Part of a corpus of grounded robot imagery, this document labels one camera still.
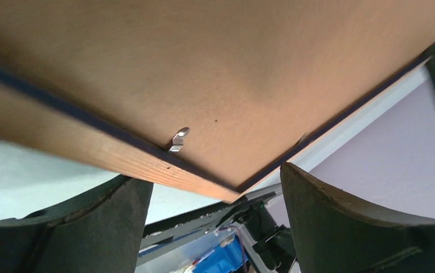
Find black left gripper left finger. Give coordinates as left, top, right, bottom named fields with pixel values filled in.
left=0, top=176, right=153, bottom=272

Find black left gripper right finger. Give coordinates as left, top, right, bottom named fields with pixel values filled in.
left=280, top=162, right=435, bottom=273

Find brown frame backing board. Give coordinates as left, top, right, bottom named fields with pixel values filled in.
left=0, top=1, right=435, bottom=186

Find wooden picture frame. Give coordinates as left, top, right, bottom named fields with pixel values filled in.
left=0, top=42, right=435, bottom=202

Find aluminium extrusion base frame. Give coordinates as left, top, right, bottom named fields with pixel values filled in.
left=136, top=184, right=282, bottom=272

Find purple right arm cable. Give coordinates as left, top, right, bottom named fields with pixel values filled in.
left=217, top=225, right=248, bottom=273

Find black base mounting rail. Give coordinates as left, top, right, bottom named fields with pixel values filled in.
left=138, top=197, right=263, bottom=257

